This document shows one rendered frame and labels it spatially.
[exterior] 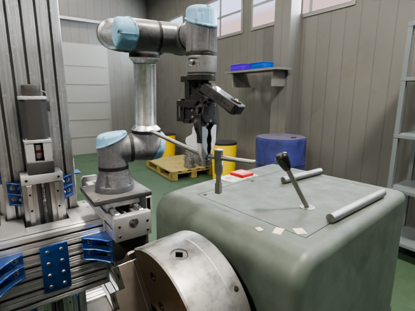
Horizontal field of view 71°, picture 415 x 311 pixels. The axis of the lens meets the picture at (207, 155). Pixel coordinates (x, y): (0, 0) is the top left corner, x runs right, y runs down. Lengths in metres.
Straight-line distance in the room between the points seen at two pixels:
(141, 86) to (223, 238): 0.71
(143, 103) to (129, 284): 0.72
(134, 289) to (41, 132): 0.73
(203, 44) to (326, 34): 3.84
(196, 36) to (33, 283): 0.97
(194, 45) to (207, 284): 0.51
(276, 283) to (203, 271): 0.13
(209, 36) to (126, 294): 0.57
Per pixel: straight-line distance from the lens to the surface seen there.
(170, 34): 0.79
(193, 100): 0.74
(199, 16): 0.72
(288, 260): 0.58
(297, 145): 3.81
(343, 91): 4.27
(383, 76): 4.05
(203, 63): 0.71
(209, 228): 0.70
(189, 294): 0.55
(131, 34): 0.76
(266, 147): 3.77
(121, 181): 1.18
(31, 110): 1.19
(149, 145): 1.18
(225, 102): 0.68
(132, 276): 0.65
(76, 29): 8.46
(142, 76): 1.17
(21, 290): 1.25
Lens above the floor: 1.54
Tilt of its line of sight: 12 degrees down
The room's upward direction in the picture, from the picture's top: straight up
